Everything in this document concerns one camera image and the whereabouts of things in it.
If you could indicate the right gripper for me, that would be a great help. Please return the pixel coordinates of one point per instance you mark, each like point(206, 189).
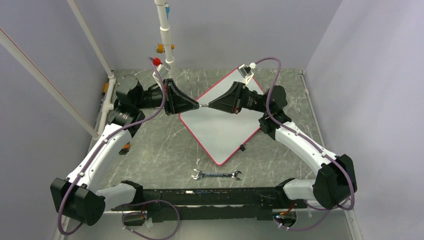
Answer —
point(232, 101)

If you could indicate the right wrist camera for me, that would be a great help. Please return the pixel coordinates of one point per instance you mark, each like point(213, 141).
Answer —
point(246, 71)

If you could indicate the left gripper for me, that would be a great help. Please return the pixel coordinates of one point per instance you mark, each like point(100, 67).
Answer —
point(176, 101)

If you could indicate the pink framed whiteboard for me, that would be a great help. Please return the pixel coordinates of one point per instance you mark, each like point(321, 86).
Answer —
point(219, 133)

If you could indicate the silver open end wrench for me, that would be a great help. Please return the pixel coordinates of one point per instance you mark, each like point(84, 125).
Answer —
point(200, 174)

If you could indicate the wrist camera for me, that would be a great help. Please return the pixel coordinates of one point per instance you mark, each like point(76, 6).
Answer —
point(246, 71)
point(162, 68)

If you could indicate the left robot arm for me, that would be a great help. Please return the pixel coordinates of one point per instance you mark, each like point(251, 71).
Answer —
point(79, 196)

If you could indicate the orange black hex key set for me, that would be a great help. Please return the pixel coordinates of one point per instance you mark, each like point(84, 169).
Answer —
point(125, 149)

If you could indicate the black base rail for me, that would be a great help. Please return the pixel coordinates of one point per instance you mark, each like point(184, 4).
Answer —
point(260, 203)

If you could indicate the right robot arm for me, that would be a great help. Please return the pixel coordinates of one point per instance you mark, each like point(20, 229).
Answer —
point(335, 182)

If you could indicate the white PVC pipe frame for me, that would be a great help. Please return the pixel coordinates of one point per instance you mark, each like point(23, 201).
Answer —
point(29, 65)

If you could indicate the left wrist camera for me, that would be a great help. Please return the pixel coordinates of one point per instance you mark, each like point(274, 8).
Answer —
point(162, 68)

